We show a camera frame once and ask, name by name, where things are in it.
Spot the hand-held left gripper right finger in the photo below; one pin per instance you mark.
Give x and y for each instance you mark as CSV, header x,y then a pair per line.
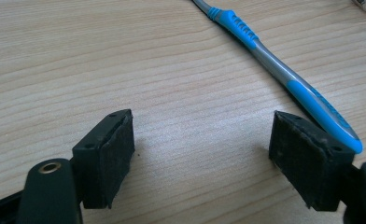
x,y
305,161

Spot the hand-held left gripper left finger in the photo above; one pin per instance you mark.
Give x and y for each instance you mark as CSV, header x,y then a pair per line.
x,y
105,161

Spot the blue and grey toothbrush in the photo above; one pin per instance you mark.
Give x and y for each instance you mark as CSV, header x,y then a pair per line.
x,y
296,84

